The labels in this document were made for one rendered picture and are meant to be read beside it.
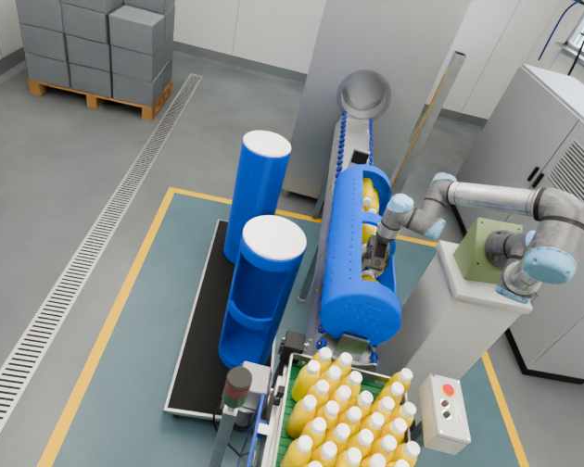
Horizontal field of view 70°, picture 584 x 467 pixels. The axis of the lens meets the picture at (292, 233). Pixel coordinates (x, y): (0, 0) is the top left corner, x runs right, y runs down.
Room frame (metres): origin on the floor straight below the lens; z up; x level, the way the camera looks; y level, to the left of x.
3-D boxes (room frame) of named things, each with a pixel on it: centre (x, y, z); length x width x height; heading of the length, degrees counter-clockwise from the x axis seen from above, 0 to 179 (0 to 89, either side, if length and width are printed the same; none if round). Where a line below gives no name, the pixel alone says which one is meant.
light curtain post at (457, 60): (2.46, -0.58, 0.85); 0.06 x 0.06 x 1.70; 3
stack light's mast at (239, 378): (0.55, 0.02, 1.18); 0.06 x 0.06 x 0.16
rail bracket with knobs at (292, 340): (0.90, -0.12, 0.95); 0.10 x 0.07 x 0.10; 93
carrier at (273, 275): (1.36, 0.07, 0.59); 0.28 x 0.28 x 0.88
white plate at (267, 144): (2.13, 0.29, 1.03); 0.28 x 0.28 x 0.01
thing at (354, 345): (0.95, -0.32, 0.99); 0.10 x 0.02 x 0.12; 93
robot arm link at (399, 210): (1.20, -0.32, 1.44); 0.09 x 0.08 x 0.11; 77
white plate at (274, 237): (1.36, 0.07, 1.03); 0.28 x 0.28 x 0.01
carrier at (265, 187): (2.13, 0.29, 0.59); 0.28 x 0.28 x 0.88
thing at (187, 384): (1.70, 0.20, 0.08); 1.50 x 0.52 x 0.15; 9
